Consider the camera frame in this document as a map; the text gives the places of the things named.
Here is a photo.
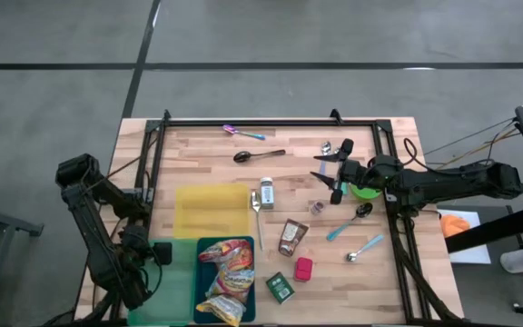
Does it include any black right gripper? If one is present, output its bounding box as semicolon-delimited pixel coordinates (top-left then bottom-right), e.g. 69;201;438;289
310;138;374;205

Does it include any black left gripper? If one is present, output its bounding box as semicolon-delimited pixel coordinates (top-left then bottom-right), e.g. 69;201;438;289
120;224;174;273

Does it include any red roast noodle packet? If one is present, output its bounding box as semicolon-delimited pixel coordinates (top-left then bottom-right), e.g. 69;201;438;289
198;239;254;273

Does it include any white-label glass spice jar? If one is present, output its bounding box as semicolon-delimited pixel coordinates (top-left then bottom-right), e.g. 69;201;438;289
260;176;275;211

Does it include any blue yellow ramen packet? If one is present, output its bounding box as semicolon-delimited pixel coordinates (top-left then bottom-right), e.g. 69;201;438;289
205;267;256;304

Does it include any brown snack packet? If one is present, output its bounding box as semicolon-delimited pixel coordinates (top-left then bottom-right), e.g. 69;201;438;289
278;218;311;258

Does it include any yellow snack bag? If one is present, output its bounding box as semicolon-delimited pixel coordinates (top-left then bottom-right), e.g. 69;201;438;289
195;294;247;327

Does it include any red paprika tin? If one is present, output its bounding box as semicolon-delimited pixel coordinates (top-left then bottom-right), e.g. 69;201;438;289
293;256;314;283

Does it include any dark green spice tin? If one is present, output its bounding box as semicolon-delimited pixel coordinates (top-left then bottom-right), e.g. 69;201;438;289
265;272;296;304

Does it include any green translucent plastic bin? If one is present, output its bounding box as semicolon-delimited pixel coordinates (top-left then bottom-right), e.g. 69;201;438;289
127;238;199;326

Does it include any green plastic bowl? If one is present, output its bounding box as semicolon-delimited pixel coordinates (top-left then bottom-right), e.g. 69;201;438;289
348;181;383;202

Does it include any teal plastic bin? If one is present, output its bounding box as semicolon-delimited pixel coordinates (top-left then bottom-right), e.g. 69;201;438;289
192;235;257;324

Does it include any yellow plastic bin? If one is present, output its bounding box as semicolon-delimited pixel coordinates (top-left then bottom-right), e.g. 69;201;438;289
173;183;252;241

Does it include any plain silver metal spoon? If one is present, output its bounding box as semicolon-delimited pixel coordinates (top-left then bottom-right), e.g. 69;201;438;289
250;190;265;252

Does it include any dark black metal spoon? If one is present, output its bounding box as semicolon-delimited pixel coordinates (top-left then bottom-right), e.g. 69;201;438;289
232;148;287;164

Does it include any iridescent rainbow metal spoon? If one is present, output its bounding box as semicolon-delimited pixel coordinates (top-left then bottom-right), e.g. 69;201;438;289
222;124;266;141

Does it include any orange object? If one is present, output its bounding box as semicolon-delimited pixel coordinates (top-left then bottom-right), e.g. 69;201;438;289
439;213;471;239

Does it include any grey side table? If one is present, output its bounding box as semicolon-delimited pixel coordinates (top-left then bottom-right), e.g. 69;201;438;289
0;193;44;327

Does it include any white paper sheet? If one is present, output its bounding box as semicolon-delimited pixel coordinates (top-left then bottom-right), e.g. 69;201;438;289
437;208;492;265

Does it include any black equipment stand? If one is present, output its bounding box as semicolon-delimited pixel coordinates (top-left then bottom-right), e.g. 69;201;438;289
445;98;523;319

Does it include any purple-handled silver spoon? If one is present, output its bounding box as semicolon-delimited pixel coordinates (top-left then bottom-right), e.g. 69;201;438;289
318;141;333;176

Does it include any teal-handled black spoon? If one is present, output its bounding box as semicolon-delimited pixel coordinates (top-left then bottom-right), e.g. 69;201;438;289
326;202;374;243

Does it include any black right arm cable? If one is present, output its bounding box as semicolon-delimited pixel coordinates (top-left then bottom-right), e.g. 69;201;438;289
401;137;433;173

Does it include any black aluminium table frame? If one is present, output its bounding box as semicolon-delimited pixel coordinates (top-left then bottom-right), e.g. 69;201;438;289
132;117;451;324

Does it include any light-blue-handled silver spoon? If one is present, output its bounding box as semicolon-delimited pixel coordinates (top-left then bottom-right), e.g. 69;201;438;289
345;233;385;263

